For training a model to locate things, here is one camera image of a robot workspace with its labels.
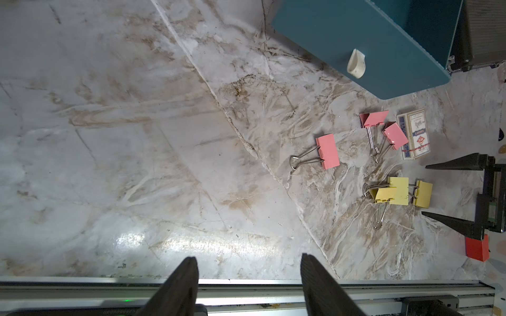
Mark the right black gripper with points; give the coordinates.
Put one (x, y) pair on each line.
(490, 204)

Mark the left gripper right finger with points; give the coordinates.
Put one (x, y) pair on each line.
(322, 293)

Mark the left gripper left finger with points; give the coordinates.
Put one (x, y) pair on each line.
(176, 296)

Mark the teal drawer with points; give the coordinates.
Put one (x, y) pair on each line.
(360, 40)

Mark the pink binder clip right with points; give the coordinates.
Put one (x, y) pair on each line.
(393, 139)

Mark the pink binder clip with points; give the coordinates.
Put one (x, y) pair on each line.
(328, 155)
(393, 139)
(370, 121)

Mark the pink binder clip top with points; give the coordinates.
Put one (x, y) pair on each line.
(370, 121)

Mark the pink binder clip left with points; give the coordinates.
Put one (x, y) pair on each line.
(328, 155)

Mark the teal drawer cabinet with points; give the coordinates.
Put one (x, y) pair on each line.
(431, 23)

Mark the red small block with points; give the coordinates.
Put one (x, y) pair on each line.
(477, 249)

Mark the playing card box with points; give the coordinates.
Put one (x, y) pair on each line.
(414, 126)

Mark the black flat case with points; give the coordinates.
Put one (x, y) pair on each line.
(479, 39)

